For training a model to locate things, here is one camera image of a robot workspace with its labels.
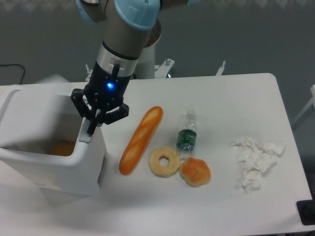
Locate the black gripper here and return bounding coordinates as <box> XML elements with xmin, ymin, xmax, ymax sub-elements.
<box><xmin>70</xmin><ymin>62</ymin><xmax>131</xmax><ymax>135</ymax></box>

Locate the white push-lid trash can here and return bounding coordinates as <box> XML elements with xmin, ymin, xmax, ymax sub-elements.
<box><xmin>0</xmin><ymin>75</ymin><xmax>107</xmax><ymax>197</ymax></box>

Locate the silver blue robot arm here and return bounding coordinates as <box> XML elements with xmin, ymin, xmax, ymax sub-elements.
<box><xmin>71</xmin><ymin>0</ymin><xmax>193</xmax><ymax>135</ymax></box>

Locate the orange item inside trash can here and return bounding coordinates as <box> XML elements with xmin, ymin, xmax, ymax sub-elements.
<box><xmin>49</xmin><ymin>142</ymin><xmax>75</xmax><ymax>156</ymax></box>

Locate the orange baguette bread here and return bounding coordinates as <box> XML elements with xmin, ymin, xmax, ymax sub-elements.
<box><xmin>119</xmin><ymin>106</ymin><xmax>163</xmax><ymax>176</ymax></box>

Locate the green label plastic bottle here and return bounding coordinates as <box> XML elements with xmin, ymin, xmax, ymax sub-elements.
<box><xmin>176</xmin><ymin>110</ymin><xmax>197</xmax><ymax>159</ymax></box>

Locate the golden knotted bread roll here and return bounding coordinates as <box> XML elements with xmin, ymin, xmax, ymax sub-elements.
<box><xmin>179</xmin><ymin>157</ymin><xmax>211</xmax><ymax>187</ymax></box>

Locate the crumpled white tissue paper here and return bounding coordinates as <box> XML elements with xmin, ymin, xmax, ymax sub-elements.
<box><xmin>230</xmin><ymin>136</ymin><xmax>285</xmax><ymax>194</ymax></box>

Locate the white furniture at right edge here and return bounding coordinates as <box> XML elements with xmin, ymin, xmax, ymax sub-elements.
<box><xmin>291</xmin><ymin>85</ymin><xmax>315</xmax><ymax>132</ymax></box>

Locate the black device at table edge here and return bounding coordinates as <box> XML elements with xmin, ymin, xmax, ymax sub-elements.
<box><xmin>296</xmin><ymin>200</ymin><xmax>315</xmax><ymax>226</ymax></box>

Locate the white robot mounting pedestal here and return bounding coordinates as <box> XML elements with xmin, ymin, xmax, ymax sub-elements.
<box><xmin>96</xmin><ymin>20</ymin><xmax>175</xmax><ymax>79</ymax></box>

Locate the black cable on floor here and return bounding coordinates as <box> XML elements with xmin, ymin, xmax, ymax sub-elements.
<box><xmin>0</xmin><ymin>64</ymin><xmax>26</xmax><ymax>85</ymax></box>

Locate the pale ring donut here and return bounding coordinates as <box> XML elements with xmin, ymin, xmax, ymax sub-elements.
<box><xmin>148</xmin><ymin>147</ymin><xmax>180</xmax><ymax>178</ymax></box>

